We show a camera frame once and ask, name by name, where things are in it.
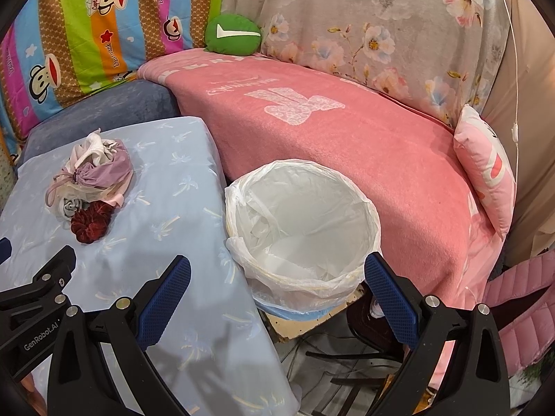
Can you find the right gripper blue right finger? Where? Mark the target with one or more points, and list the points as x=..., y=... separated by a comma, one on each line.
x=476, y=380

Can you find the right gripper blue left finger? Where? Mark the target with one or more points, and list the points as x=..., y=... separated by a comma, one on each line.
x=80, y=382

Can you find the dark red scrunchie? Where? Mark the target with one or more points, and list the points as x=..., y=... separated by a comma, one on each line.
x=91, y=223

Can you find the white lined trash bin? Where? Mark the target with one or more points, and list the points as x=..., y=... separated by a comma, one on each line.
x=301, y=232

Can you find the pink quilted bag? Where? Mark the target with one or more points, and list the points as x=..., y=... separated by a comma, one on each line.
x=522, y=302

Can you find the light blue palm sheet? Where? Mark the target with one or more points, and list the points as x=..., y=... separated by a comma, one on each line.
x=215, y=354

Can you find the pink white small pillow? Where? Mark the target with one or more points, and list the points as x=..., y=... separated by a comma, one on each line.
x=486, y=163

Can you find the blue-grey velvet cushion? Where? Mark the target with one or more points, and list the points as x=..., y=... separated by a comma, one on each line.
x=128, y=104

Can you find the colourful monkey striped pillow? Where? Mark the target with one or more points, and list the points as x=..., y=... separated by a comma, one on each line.
x=58, y=52

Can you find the pink blanket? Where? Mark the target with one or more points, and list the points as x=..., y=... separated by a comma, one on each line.
x=434, y=230

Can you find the green plush cushion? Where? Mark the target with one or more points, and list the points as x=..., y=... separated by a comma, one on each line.
x=232, y=34

